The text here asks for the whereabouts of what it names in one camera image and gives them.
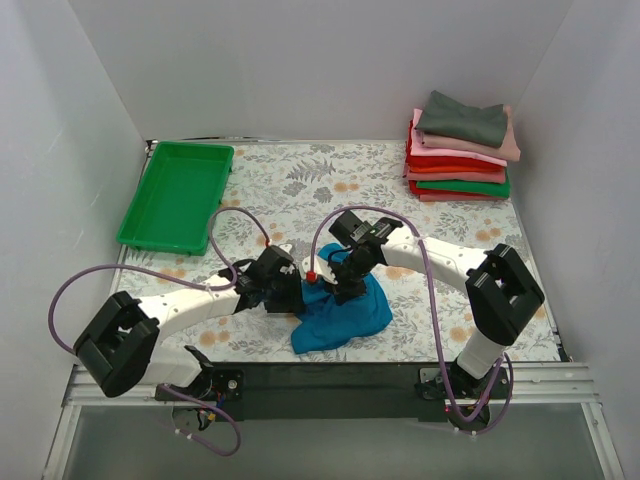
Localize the bottom pink folded t shirt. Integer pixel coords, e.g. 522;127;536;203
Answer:
418;192;503;202

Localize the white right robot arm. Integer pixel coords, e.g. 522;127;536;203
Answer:
322;209;545;398

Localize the red folded t shirt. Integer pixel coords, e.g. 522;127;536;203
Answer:
405;142;506;170

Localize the grey folded t shirt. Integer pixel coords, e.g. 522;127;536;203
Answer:
414;90;508;148

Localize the salmon folded t shirt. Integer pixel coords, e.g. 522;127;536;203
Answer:
405;169;507;184

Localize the blue t shirt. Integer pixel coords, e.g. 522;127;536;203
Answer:
291;274;393;355

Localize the dusty pink folded t shirt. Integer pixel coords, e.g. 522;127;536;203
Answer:
412;104;522;162

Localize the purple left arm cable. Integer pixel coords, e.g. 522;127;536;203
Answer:
48;207;274;457

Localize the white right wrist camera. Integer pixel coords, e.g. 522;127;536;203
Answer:
301;255;336;284

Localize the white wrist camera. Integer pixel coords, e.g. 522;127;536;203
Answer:
301;255;336;284
264;243;297;275

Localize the light pink folded t shirt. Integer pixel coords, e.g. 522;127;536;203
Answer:
407;122;507;167

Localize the orange folded t shirt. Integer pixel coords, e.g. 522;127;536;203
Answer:
407;166;501;176

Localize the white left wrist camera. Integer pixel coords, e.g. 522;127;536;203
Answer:
264;243;297;275

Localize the aluminium frame rail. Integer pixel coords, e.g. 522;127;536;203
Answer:
44;362;624;479

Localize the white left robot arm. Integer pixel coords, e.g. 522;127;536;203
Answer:
73;244;305;400

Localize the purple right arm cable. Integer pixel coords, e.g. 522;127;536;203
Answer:
308;205;513;431

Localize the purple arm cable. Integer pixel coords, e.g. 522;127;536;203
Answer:
308;205;513;431
48;207;274;457

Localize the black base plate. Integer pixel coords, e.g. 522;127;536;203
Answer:
154;360;511;424

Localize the green folded t shirt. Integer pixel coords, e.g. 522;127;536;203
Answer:
409;180;511;198

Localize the green plastic tray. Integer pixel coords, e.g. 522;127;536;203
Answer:
116;142;234;256

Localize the floral table mat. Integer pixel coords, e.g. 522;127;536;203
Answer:
112;139;561;364

